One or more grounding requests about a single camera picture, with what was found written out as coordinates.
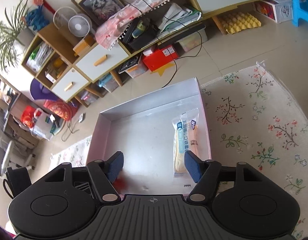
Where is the blue white bread packet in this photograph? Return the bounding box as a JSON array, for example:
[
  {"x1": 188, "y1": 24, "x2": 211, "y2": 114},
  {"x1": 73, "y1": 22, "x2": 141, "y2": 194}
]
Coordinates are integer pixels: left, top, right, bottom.
[{"x1": 172, "y1": 113, "x2": 189, "y2": 177}]

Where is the orange white small packet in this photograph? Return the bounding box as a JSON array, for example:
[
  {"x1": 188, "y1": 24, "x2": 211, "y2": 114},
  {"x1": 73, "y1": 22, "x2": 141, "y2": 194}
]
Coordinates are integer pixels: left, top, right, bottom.
[{"x1": 181, "y1": 108, "x2": 200, "y2": 157}]

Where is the pink cardboard box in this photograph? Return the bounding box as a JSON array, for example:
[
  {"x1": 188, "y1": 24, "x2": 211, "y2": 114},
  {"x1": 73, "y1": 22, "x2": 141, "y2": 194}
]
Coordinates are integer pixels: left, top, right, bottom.
[{"x1": 87, "y1": 78, "x2": 211, "y2": 195}]

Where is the red lantern bag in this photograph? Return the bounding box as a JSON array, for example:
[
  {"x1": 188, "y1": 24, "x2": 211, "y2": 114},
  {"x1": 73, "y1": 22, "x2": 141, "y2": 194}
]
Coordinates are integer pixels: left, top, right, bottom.
[{"x1": 44, "y1": 99, "x2": 78, "y2": 121}]

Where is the floral table cloth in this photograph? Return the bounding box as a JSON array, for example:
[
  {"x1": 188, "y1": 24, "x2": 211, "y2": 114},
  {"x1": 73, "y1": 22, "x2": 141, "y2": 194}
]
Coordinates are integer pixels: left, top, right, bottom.
[{"x1": 51, "y1": 62, "x2": 308, "y2": 239}]

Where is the clear storage bin blue lid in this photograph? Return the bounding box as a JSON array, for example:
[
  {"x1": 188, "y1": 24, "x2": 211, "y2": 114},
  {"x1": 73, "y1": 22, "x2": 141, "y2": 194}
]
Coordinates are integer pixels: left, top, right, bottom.
[{"x1": 98, "y1": 74, "x2": 119, "y2": 93}]

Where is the purple hat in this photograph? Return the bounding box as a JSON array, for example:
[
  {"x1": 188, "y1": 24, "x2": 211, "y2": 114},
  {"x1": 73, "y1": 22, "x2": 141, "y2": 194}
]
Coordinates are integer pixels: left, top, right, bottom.
[{"x1": 30, "y1": 79, "x2": 59, "y2": 101}]

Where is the wooden tv cabinet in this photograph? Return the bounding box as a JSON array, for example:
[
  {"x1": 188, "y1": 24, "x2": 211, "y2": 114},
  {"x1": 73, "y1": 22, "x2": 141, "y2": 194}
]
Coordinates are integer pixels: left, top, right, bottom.
[{"x1": 22, "y1": 0, "x2": 264, "y2": 102}]

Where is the red shoe box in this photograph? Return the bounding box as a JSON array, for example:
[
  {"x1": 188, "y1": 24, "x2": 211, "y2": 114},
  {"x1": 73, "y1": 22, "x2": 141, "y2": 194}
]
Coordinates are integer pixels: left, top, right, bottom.
[{"x1": 142, "y1": 46, "x2": 179, "y2": 72}]

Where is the clear bin under cabinet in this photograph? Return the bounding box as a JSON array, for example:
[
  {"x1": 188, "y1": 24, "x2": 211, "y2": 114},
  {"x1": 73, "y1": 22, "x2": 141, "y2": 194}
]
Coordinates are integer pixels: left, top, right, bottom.
[{"x1": 177, "y1": 28, "x2": 208, "y2": 52}]

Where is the black open case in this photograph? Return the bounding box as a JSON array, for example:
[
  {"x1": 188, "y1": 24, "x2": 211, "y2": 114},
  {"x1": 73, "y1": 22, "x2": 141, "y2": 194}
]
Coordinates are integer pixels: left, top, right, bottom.
[{"x1": 123, "y1": 17, "x2": 158, "y2": 51}]

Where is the white desk fan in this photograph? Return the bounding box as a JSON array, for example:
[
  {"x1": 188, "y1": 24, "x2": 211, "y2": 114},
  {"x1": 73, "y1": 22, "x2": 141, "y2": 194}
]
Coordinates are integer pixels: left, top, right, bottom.
[{"x1": 53, "y1": 7, "x2": 93, "y2": 38}]

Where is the yellow egg tray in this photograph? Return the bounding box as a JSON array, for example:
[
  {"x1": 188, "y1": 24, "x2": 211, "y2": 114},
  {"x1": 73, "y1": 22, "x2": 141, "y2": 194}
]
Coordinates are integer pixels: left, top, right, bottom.
[{"x1": 219, "y1": 12, "x2": 262, "y2": 34}]

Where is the pink table runner cloth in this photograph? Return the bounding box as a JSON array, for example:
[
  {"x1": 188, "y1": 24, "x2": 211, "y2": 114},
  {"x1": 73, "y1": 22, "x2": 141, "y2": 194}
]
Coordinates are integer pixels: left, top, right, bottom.
[{"x1": 95, "y1": 0, "x2": 170, "y2": 50}]

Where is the green potted plant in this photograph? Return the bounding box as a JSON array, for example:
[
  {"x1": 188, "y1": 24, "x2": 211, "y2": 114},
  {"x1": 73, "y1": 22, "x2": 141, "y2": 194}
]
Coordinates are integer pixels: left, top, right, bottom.
[{"x1": 0, "y1": 0, "x2": 29, "y2": 72}]

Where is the white patterned storage box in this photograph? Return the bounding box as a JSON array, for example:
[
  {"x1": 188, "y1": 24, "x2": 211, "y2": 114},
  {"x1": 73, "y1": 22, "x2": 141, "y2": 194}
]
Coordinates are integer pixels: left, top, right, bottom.
[{"x1": 253, "y1": 0, "x2": 293, "y2": 24}]

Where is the black power cable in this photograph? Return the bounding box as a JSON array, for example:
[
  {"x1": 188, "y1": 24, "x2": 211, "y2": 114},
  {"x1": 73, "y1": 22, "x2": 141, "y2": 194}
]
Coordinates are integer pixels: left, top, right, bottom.
[{"x1": 124, "y1": 0, "x2": 203, "y2": 90}]

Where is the cat picture frame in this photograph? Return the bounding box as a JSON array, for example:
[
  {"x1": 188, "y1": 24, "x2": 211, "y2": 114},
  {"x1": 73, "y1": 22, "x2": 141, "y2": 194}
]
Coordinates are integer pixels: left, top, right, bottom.
[{"x1": 71, "y1": 0, "x2": 124, "y2": 27}]

